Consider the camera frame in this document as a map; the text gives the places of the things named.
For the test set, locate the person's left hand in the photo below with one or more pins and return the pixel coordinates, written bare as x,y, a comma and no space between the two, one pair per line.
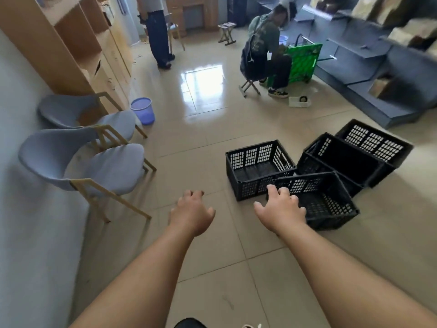
189,215

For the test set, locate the person's right hand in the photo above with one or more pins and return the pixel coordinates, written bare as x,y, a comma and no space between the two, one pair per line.
281,213

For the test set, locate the person's right little finger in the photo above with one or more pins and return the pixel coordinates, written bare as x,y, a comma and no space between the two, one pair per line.
303,212

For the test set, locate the person's right middle finger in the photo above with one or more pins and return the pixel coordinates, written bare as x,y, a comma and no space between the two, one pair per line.
284,193

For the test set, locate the person's left thumb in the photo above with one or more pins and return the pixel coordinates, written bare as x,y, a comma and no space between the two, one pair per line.
209,218

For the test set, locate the person's right thumb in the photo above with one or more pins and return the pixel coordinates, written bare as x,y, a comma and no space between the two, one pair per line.
261,209

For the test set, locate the person's left forearm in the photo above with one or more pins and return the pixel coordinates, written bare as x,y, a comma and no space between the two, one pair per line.
143,280

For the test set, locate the person's right forearm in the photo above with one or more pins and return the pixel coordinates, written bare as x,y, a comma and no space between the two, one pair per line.
344,276

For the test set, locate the black plastic crate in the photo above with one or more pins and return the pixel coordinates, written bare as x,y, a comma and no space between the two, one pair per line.
375,141
251,169
324,201
341,160

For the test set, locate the white box with tape roll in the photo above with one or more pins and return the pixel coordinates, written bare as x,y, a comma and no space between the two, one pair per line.
299,101

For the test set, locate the person's black shoe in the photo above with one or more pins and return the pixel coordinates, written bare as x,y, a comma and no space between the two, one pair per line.
189,323

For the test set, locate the small folding stool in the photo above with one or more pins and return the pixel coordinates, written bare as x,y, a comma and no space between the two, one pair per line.
227,30
249,87

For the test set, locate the blue chair with wooden legs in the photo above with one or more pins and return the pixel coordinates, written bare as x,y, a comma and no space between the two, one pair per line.
68,109
102,167

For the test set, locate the purple plastic wastebasket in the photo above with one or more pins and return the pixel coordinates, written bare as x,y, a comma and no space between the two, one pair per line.
142,110

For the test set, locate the green folding cart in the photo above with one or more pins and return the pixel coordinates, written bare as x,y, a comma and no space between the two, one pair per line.
304,63

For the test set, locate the brown cardboard box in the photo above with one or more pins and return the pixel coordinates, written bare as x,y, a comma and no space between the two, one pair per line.
380,88

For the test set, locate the dark blue display shelving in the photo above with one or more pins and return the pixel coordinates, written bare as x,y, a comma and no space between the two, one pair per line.
362,64

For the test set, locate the blue plastic basin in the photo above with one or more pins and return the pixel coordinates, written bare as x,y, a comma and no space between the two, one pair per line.
284,39

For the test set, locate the black cabinet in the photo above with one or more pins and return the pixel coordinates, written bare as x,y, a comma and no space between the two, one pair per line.
237,10

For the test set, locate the row of brown paper packages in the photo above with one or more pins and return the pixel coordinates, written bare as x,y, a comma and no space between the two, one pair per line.
406,30

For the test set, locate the wooden desk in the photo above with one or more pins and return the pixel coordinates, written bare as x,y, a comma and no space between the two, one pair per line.
191,10

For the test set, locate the wooden shelf unit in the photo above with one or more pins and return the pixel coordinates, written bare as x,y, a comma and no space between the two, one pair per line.
68,40

